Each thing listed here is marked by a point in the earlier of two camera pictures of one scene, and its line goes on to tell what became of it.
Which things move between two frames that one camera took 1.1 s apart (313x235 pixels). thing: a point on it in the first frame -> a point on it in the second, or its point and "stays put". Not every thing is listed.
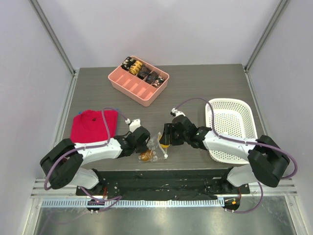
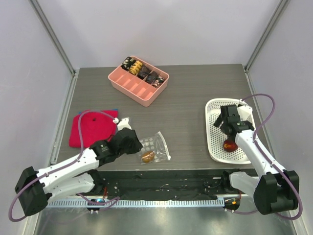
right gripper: x=169 y=134 -> x=226 y=121
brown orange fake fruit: x=146 y=156 stays put
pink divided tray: x=137 y=89 stays put
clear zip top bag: x=154 y=152 stays put
